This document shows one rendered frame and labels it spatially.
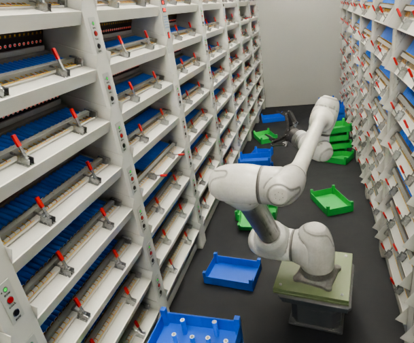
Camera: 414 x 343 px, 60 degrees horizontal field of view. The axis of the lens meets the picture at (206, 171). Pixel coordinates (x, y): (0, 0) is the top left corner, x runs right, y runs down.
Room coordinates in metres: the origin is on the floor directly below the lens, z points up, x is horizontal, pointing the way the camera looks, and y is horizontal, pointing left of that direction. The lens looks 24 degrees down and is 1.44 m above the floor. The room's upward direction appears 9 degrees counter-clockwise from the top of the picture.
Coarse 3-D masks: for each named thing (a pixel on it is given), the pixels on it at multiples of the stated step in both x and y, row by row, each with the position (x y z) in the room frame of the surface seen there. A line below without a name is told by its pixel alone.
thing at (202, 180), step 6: (210, 156) 2.68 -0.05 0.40; (216, 156) 2.68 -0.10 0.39; (204, 162) 2.58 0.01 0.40; (210, 162) 2.53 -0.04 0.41; (216, 162) 2.65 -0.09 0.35; (204, 168) 2.50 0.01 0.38; (210, 168) 2.52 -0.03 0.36; (198, 174) 2.36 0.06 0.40; (204, 174) 2.41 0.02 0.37; (198, 180) 2.29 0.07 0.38; (204, 180) 2.33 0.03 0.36; (198, 186) 2.23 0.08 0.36; (204, 186) 2.25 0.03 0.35; (198, 192) 2.10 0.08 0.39
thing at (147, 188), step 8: (168, 136) 2.04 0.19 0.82; (176, 144) 2.01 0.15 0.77; (184, 144) 2.01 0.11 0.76; (176, 152) 1.94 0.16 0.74; (168, 160) 1.83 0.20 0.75; (176, 160) 1.88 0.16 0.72; (160, 168) 1.73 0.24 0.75; (168, 168) 1.76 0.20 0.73; (160, 176) 1.65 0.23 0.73; (144, 184) 1.55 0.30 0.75; (152, 184) 1.56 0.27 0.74; (144, 192) 1.49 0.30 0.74; (144, 200) 1.48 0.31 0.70
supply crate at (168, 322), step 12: (168, 312) 1.02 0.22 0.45; (156, 324) 0.97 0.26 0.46; (168, 324) 1.00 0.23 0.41; (180, 324) 1.00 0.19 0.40; (192, 324) 0.98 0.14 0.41; (204, 324) 0.97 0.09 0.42; (228, 324) 0.94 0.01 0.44; (240, 324) 0.91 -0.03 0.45; (156, 336) 0.95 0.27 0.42; (168, 336) 0.95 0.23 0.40; (180, 336) 0.94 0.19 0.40; (204, 336) 0.93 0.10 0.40; (228, 336) 0.91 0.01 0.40; (240, 336) 0.89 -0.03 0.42
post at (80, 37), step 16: (96, 16) 1.43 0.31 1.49; (48, 32) 1.40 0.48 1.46; (64, 32) 1.38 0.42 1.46; (80, 32) 1.36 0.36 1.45; (48, 48) 1.41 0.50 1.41; (80, 48) 1.37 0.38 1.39; (96, 80) 1.36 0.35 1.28; (112, 80) 1.43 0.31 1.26; (64, 96) 1.41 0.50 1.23; (80, 96) 1.38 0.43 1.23; (96, 96) 1.36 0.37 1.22; (112, 112) 1.38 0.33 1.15; (112, 128) 1.35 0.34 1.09; (96, 144) 1.38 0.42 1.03; (112, 144) 1.36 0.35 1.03; (128, 144) 1.44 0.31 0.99; (128, 160) 1.41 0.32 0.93; (128, 192) 1.35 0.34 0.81; (144, 208) 1.44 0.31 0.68; (128, 224) 1.36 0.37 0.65; (144, 240) 1.37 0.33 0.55; (144, 256) 1.35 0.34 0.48; (160, 304) 1.37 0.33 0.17
